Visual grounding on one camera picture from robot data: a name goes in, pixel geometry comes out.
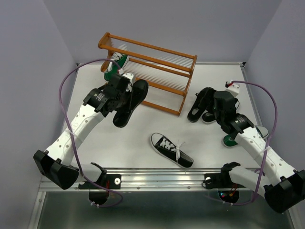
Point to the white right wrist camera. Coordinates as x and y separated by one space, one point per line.
232 88

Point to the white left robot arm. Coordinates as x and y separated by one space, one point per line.
55 162

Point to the green sneaker white laces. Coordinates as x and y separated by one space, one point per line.
121 61

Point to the orange wooden shoe shelf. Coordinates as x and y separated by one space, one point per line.
168 72

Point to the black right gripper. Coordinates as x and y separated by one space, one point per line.
236 100

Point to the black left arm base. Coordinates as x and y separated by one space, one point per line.
99 176

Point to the aluminium mounting rail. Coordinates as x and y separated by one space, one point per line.
157 180

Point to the all black sneaker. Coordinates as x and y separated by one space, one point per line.
204 102
136 97

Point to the black sneaker white laces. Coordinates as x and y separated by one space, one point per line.
166 148

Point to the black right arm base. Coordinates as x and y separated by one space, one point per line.
220 180

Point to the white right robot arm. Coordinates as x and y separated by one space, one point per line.
279 183

